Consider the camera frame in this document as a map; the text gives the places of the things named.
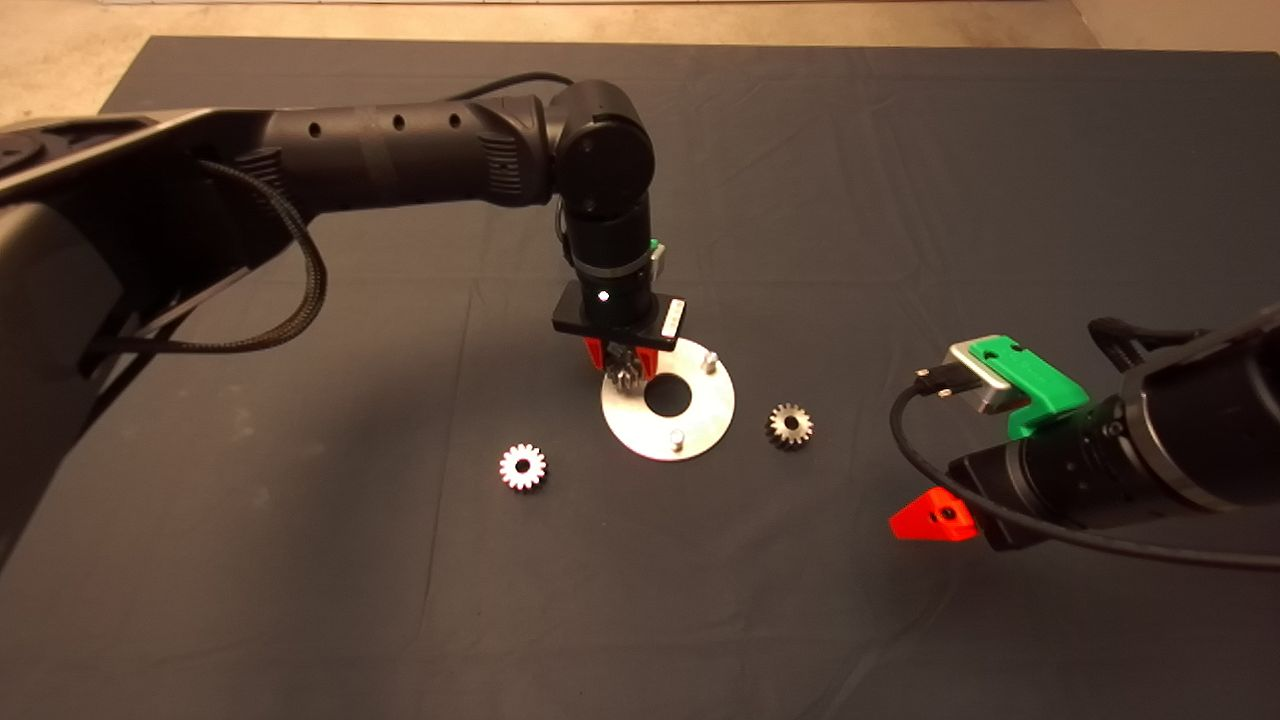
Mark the dark table cloth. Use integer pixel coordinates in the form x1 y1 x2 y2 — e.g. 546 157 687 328
0 36 1280 720

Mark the green right camera mount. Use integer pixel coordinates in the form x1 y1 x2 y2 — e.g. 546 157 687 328
972 335 1091 439

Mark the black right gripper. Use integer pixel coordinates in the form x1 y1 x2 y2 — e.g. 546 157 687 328
889 400 1133 551

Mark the steel planetary gear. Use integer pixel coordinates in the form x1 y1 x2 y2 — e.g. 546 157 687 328
766 403 814 451
499 443 548 492
603 345 646 393

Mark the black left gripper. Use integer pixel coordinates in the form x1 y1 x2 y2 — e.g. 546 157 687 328
551 264 687 380

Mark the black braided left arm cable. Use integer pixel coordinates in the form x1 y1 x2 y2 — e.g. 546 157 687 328
85 160 330 355

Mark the round metal carrier plate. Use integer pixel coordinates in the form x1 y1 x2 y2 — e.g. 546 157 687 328
600 338 736 462

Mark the silver right camera box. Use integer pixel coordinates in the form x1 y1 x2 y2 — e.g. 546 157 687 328
945 335 1023 413

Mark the thin black right camera cable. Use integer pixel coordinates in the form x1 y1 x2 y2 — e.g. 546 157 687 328
890 364 1280 571

